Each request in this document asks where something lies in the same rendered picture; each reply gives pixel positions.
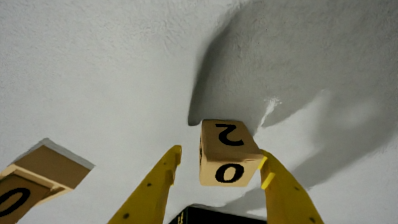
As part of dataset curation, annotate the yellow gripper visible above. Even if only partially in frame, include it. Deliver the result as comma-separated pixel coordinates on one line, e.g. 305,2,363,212
107,145,325,224

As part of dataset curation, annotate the brown cube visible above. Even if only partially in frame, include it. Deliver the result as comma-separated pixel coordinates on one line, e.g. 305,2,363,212
199,120,264,187
0,175,50,224

